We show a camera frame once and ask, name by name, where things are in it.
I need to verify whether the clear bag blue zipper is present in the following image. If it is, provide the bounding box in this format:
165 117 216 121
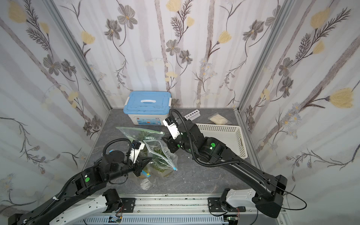
136 169 155 190
144 139 178 178

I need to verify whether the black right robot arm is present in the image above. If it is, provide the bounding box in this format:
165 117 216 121
163 109 289 218

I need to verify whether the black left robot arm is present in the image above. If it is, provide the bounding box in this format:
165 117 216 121
8 138 152 225

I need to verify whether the green zipper NIU bag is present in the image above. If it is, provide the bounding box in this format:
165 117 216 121
116 127 165 151

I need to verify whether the small bag of rice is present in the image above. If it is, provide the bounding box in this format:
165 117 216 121
208 113 231 125

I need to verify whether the white test tube rack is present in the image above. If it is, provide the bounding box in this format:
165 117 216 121
184 109 201 121

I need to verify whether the blue lid storage box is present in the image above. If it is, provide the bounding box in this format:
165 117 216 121
123 91 172 126

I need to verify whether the white perforated plastic basket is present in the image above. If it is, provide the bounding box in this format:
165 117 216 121
197 123 248 159

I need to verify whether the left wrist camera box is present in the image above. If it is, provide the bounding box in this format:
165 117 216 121
129 140 145 163

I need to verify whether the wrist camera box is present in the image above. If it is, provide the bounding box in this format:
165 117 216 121
129 140 145 163
163 117 180 140

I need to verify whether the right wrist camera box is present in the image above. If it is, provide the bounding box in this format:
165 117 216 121
163 117 180 140

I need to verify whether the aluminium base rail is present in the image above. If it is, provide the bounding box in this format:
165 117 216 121
56 193 290 225

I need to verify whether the white vented cable duct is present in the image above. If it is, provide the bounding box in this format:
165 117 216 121
75 215 229 225

